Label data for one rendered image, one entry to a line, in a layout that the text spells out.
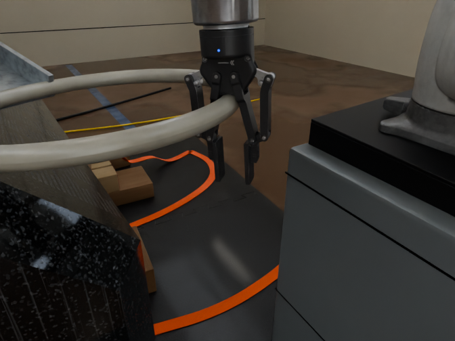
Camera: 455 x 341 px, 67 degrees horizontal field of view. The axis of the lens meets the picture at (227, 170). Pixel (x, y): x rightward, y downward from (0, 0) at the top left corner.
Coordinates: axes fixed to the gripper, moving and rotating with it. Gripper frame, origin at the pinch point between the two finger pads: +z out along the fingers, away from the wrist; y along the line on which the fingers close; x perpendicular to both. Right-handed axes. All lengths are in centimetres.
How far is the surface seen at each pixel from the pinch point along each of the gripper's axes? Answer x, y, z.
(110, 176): -86, 96, 55
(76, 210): 3.2, 32.0, 11.8
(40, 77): -10.0, 45.0, -11.5
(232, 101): 2.3, -1.1, -10.5
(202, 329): -28, 24, 80
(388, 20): -507, -68, 11
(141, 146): 17.5, 5.0, -9.3
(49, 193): 4.0, 36.5, 7.8
